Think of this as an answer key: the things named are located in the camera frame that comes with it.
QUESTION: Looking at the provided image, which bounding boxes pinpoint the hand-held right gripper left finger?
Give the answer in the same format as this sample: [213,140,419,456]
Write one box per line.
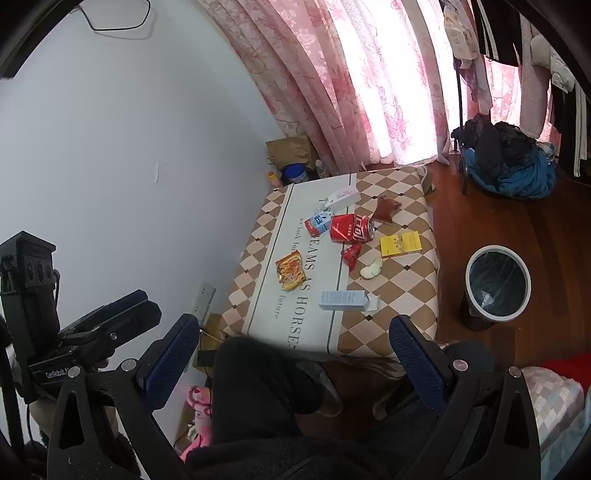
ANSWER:
[46,313,201,480]

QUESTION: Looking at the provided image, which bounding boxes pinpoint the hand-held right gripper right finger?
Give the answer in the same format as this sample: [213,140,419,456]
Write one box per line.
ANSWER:
[389,315,542,480]

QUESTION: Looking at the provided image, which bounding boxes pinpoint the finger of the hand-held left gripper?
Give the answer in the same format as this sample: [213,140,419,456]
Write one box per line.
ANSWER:
[60,290,148,336]
[65,300,162,365]

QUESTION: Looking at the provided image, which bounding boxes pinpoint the white rimmed trash bin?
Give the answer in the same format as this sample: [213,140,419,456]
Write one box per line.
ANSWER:
[463,244,532,332]

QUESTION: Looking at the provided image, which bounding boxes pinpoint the crushed red can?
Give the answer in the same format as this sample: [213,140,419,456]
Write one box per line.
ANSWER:
[330,213,376,244]

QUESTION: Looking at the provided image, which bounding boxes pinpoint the brown snack wrapper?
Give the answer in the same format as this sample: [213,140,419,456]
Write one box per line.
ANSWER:
[372,196,402,224]

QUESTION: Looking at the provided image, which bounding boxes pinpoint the grey shoe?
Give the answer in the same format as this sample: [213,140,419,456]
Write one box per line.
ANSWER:
[305,362,345,418]
[372,383,407,421]

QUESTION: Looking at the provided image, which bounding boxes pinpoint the pink plush slipper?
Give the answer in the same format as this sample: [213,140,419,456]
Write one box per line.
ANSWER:
[178,387,214,462]

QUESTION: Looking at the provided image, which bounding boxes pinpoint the brown cardboard box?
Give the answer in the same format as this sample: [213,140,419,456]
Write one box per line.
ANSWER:
[199,313,228,370]

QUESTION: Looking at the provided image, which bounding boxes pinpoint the white power strip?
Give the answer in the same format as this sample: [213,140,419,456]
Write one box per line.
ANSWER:
[191,282,217,319]

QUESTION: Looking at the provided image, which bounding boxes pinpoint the checkered cloth covered table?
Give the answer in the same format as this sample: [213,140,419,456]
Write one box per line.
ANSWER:
[221,166,441,365]

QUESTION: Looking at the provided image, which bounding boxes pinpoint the person's black trousers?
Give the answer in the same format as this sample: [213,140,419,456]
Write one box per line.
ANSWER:
[185,336,497,480]

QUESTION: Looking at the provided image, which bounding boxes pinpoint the long light blue box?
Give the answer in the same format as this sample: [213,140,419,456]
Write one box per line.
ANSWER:
[318,291,380,315]

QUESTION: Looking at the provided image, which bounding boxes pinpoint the flat yellow box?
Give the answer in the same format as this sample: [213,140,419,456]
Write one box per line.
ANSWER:
[380,232,422,257]

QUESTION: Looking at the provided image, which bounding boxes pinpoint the small red wrapper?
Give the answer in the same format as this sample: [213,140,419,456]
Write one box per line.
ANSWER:
[341,243,362,271]

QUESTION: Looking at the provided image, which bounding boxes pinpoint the pink checked blanket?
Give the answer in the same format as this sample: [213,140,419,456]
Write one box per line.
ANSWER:
[519,366,591,480]

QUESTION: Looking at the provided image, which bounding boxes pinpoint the orange snack packet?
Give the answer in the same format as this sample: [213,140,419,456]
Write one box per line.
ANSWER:
[276,249,308,292]

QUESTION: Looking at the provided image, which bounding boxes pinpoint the red cloth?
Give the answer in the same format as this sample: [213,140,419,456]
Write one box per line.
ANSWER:
[542,353,591,393]

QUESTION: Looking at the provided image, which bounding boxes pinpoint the blue and white milk carton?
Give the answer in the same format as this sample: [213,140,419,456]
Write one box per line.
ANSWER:
[307,209,334,237]

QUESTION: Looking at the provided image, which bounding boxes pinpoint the white and pink box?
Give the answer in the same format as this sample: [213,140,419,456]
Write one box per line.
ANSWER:
[322,186,362,208]

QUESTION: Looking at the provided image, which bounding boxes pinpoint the blue lid jar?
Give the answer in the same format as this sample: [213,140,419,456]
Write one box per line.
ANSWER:
[283,164,311,186]

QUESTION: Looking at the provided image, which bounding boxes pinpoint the brown paper bag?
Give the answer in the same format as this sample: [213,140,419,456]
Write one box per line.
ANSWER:
[265,135,317,178]

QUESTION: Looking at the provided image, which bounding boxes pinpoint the lavender hanging garment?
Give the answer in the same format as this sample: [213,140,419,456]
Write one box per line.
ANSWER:
[455,55,492,114]

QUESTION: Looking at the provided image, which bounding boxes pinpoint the pink fleece hanging garment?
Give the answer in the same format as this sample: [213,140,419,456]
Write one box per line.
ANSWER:
[517,14,555,139]

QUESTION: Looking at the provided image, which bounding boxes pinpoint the pink floral curtain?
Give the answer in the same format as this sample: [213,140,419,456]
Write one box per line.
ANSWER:
[196,0,555,167]

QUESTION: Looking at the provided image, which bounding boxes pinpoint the white puffer jacket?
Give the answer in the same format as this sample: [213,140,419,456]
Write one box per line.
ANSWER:
[530,34,575,93]

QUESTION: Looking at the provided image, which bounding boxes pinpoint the cream printed hanging garment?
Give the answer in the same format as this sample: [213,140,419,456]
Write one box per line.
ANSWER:
[443,0,478,61]

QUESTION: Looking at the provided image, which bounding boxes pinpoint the black striped hanging garment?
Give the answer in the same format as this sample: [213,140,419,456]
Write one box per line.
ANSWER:
[471,0,522,65]

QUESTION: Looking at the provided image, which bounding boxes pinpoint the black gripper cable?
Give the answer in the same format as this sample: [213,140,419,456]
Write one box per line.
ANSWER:
[0,342,28,457]

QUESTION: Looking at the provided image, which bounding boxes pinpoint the thin black wall cable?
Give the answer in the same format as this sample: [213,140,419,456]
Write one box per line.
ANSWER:
[76,0,152,32]

